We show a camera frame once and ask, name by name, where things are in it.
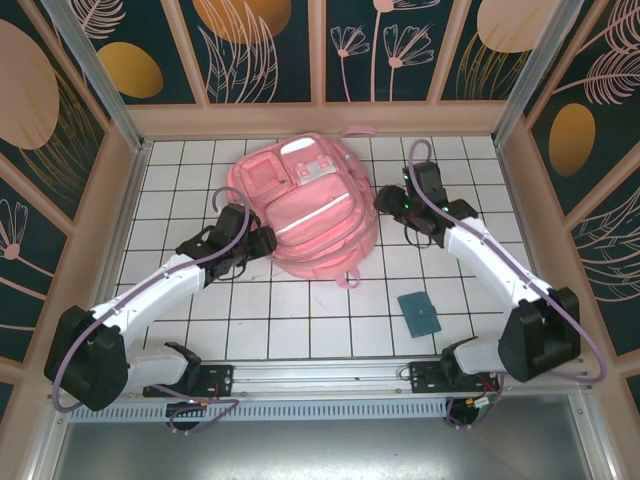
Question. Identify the pink backpack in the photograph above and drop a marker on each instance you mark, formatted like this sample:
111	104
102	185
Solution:
320	225

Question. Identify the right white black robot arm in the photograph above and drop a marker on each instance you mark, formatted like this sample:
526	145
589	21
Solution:
490	260

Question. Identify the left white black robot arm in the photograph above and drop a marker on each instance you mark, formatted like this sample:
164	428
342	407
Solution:
150	290

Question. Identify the small teal notebook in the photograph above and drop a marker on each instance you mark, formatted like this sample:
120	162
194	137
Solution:
420	315

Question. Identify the steel sheet panel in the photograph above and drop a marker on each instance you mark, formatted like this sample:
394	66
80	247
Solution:
320	450

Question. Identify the aluminium side rail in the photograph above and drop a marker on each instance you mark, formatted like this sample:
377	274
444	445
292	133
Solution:
114	250

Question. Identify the aluminium mounting rail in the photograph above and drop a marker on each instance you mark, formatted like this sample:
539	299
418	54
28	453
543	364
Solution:
320	375

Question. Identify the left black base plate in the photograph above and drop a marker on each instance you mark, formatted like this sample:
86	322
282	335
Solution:
220	377

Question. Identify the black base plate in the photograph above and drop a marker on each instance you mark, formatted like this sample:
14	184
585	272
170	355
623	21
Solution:
422	377
220	377

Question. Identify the aluminium frame post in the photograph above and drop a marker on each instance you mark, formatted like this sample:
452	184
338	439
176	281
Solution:
536	75
106	85

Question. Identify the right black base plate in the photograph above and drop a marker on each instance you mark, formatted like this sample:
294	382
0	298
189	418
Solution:
422	377

